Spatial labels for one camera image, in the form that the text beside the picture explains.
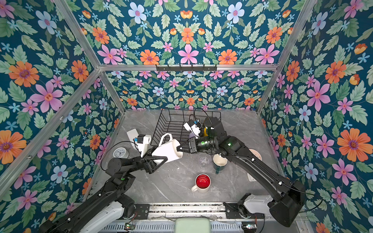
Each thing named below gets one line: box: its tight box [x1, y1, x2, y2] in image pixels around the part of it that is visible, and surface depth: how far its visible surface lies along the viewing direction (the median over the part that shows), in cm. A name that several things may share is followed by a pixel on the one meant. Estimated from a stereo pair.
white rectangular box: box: [126, 128, 140, 144], surface depth 102 cm
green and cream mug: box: [212, 153, 228, 175], surface depth 88 cm
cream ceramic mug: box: [151, 133, 184, 166], surface depth 60 cm
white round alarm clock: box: [113, 147, 129, 159], surface depth 94 cm
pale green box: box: [174, 217, 211, 233], surface depth 69 cm
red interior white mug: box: [190, 173, 212, 194], surface depth 80 cm
